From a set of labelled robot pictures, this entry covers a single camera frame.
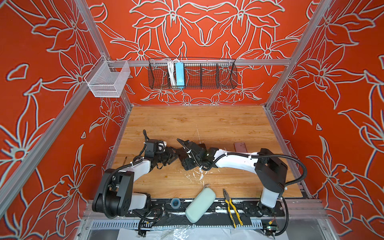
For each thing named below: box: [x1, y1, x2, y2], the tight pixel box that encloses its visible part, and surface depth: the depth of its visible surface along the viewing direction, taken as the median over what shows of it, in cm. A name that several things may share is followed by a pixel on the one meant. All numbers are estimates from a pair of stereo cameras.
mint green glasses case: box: [185, 187, 217, 224], surface depth 73 cm
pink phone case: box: [233, 142, 248, 153], surface depth 98 cm
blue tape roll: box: [170, 197, 181, 209], surface depth 76 cm
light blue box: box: [175, 62, 185, 89], surface depth 92 cm
